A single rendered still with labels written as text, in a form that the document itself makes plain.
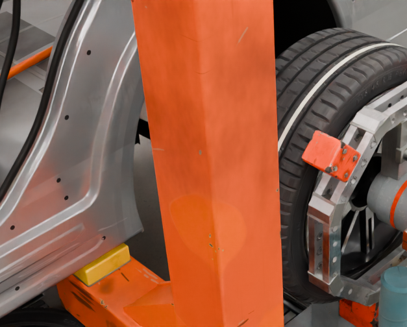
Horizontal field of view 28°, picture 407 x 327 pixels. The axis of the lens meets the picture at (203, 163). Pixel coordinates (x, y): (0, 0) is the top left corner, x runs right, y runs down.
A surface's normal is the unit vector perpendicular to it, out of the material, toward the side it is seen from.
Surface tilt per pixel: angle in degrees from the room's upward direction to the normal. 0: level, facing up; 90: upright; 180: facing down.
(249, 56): 90
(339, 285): 90
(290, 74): 22
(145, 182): 0
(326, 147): 45
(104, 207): 90
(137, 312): 90
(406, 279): 0
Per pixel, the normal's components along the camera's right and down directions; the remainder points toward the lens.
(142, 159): -0.08, -0.82
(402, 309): -0.05, 0.55
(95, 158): -0.42, 0.29
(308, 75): -0.33, -0.62
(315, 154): -0.58, -0.27
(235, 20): 0.67, 0.38
